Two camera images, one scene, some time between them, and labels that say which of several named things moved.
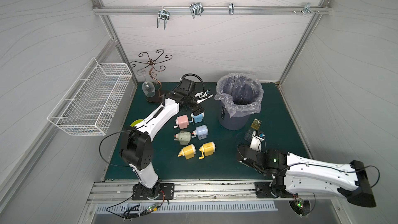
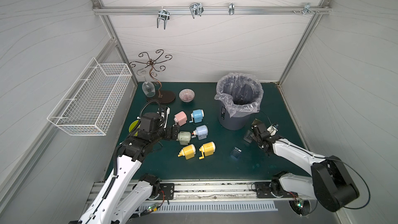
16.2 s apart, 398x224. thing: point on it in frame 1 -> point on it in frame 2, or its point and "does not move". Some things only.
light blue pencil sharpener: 196,119 does not move
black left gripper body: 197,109 -> 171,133
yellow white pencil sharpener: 207,149 does not move
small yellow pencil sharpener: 188,151 does not move
